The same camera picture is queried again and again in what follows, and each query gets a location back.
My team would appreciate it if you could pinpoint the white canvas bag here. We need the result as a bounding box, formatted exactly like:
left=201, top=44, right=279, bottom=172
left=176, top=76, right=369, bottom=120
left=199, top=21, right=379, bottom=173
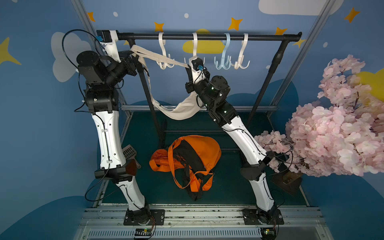
left=131, top=45, right=201, bottom=121

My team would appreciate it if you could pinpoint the orange sling bag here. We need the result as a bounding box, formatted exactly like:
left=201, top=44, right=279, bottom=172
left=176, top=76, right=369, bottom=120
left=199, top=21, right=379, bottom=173
left=168, top=135, right=222, bottom=191

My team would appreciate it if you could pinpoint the light blue hook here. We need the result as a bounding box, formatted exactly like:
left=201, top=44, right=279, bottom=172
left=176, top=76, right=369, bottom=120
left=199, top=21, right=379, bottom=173
left=214, top=33, right=232, bottom=70

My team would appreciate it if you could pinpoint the orange waist bag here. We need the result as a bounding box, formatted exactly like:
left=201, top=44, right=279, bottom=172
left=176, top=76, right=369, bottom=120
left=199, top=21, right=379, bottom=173
left=149, top=149, right=171, bottom=173

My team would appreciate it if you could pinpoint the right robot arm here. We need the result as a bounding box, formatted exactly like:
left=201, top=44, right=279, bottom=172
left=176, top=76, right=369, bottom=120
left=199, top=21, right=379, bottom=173
left=186, top=76, right=284, bottom=225

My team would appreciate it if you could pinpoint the black sling bag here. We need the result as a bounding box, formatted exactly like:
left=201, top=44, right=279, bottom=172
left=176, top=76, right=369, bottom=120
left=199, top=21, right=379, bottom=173
left=173, top=140, right=208, bottom=201

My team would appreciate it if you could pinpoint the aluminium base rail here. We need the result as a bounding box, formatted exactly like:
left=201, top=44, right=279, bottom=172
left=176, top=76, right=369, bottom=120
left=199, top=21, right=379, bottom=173
left=74, top=204, right=333, bottom=240

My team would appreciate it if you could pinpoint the right controller board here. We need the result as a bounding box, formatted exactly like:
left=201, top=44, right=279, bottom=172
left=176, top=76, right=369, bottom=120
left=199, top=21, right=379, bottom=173
left=260, top=228, right=277, bottom=240

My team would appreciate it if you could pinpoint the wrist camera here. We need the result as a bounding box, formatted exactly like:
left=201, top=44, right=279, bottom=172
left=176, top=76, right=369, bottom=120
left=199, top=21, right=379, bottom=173
left=190, top=57, right=206, bottom=84
left=96, top=29, right=121, bottom=62

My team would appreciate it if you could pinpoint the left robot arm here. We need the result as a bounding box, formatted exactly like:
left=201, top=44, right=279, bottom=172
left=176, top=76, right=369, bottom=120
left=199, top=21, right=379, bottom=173
left=73, top=30, right=155, bottom=225

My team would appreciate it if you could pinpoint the white hook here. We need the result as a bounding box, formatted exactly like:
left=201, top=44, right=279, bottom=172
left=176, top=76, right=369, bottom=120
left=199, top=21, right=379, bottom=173
left=233, top=33, right=250, bottom=70
left=157, top=32, right=175, bottom=70

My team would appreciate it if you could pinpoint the white hook far right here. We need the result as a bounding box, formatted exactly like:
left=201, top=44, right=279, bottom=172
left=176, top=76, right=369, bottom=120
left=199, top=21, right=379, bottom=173
left=233, top=33, right=250, bottom=70

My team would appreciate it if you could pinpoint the pink cherry blossom tree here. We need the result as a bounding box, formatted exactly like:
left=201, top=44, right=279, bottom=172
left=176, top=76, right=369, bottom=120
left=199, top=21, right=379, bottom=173
left=255, top=55, right=384, bottom=177

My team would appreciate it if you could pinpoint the black clothes rack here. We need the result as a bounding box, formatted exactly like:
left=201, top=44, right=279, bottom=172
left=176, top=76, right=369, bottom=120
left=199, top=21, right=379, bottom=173
left=117, top=32, right=302, bottom=148

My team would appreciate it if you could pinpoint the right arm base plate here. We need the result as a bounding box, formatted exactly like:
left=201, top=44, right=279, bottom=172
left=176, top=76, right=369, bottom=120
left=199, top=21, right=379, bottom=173
left=242, top=209, right=285, bottom=225

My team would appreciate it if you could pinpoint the dark tree base plate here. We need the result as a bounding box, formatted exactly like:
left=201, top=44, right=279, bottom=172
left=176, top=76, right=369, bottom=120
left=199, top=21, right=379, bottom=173
left=272, top=171, right=304, bottom=196

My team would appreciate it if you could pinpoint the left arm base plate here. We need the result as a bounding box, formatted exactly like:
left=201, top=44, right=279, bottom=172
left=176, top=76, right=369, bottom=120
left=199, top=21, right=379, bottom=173
left=123, top=210, right=165, bottom=226

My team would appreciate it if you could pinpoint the white hook far left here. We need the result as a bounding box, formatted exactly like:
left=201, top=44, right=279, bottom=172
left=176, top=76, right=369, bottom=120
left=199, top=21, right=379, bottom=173
left=157, top=32, right=175, bottom=70

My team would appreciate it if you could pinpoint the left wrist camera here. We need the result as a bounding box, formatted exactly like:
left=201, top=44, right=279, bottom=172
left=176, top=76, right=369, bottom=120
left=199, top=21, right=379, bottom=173
left=96, top=29, right=121, bottom=62

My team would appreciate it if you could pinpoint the controller board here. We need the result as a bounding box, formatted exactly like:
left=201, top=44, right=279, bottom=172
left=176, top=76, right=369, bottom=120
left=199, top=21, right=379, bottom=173
left=260, top=228, right=277, bottom=240
left=133, top=228, right=153, bottom=240

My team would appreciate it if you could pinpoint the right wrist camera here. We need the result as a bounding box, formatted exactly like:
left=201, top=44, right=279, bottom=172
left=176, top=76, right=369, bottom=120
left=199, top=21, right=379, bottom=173
left=190, top=57, right=206, bottom=84

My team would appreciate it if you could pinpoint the left controller board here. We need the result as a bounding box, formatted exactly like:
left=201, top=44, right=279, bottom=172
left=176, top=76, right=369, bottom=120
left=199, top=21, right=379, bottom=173
left=133, top=228, right=153, bottom=240

